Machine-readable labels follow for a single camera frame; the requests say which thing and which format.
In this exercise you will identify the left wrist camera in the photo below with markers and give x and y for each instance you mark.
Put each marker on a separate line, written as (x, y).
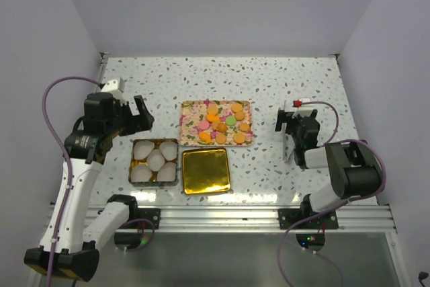
(116, 88)

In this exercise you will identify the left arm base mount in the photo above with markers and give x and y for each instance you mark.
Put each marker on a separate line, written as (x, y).
(142, 214)

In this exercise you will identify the cookie tin box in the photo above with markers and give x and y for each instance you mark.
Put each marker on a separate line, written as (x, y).
(153, 182)

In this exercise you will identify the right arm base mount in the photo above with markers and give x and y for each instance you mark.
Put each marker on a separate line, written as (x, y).
(293, 218)

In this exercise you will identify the white paper cup bottom-right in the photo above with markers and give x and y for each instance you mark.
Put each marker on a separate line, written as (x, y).
(167, 173)

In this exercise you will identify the floral serving tray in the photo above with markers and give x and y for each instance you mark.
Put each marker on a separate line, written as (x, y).
(194, 111)

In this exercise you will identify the white paper cup centre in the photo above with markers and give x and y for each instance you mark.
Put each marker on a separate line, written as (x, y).
(155, 160)

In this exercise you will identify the white paper cup bottom-left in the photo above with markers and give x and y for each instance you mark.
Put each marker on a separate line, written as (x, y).
(140, 174)

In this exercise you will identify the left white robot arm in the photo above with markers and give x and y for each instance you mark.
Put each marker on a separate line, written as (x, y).
(69, 249)

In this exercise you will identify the white paper cup top-left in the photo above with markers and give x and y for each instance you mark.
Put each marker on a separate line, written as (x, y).
(142, 149)

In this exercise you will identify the pink macaron cookie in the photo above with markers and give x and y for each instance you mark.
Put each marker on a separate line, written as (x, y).
(204, 125)

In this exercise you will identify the white paper cup top-right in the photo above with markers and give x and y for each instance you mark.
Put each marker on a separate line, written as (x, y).
(169, 150)

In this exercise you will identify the brown crumbly cookie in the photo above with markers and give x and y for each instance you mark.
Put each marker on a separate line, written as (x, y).
(222, 127)

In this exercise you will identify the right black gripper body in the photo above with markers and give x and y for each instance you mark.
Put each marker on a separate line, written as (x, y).
(291, 124)

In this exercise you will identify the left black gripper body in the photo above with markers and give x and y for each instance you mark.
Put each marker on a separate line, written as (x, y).
(119, 124)

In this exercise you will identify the orange fish cookie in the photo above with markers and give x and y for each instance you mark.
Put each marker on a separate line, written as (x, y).
(204, 136)

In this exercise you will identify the gold tin lid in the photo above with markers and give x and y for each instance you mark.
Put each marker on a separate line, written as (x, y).
(205, 171)

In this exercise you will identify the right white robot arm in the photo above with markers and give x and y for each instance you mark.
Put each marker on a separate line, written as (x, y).
(355, 170)

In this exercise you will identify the green macaron cookie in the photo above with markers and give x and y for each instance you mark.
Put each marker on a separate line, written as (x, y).
(231, 120)

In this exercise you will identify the metal tongs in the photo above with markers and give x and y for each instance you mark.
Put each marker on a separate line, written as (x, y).
(288, 129)

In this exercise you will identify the orange leaf cookie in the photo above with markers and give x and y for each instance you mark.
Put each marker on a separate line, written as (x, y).
(212, 118)

